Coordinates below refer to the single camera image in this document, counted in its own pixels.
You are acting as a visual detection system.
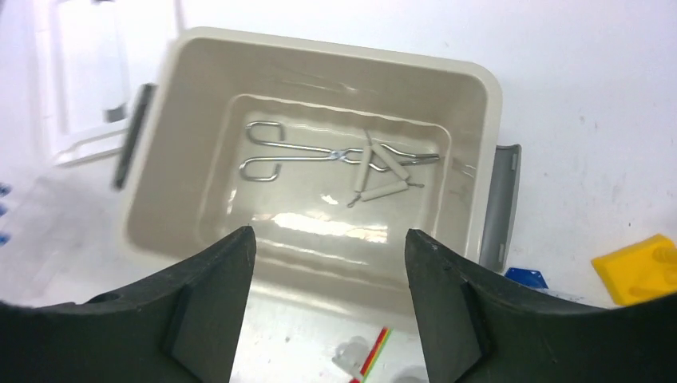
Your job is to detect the graduated cylinder blue base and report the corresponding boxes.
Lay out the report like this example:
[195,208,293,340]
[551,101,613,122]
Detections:
[504,267,548,290]

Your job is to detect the blue capped vial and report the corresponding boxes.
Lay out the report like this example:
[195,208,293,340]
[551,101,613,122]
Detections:
[0,183,13,197]

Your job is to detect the yellow test tube rack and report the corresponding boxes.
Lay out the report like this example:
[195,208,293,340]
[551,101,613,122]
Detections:
[591,235,676,306]

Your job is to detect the rainbow plastic spoon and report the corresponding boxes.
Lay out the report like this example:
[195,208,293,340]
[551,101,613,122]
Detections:
[350,326,392,383]

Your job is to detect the clay pipe triangle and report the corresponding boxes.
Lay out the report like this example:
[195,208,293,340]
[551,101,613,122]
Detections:
[346,129,435,208]

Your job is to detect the small clear stopper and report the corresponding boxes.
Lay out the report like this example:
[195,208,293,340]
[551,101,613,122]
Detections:
[331,336,370,380]

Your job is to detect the beige plastic tub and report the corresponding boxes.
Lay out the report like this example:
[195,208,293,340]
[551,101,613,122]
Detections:
[118,27,520,315]

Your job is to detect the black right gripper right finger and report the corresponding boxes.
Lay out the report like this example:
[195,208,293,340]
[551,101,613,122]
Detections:
[405,229,676,382]

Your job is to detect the metal crucible tongs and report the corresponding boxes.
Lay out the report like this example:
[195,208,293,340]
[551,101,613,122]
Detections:
[239,120,441,182]

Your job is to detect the white plastic tub lid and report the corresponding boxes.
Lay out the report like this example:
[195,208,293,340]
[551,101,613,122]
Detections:
[30,1,185,166]

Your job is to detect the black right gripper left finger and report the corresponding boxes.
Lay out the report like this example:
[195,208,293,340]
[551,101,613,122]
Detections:
[1,226,256,382]

